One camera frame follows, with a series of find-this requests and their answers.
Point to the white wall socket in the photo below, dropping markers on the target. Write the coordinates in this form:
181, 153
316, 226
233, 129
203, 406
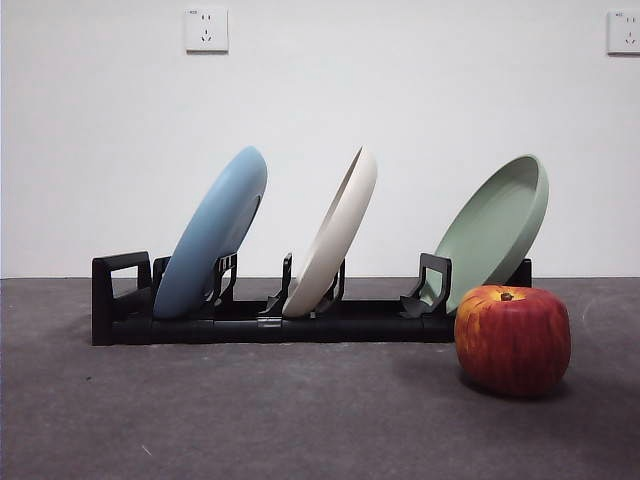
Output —
207, 29
625, 33

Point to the green plate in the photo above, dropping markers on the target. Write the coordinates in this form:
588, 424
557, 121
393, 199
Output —
490, 225

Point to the cream plate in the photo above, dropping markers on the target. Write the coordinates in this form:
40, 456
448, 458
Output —
340, 240

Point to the red yellow apple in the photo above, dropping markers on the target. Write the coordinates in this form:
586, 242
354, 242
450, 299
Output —
515, 345

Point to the black plate rack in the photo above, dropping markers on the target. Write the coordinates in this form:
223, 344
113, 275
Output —
325, 330

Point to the blue plate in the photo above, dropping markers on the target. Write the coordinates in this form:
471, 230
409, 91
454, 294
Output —
210, 235

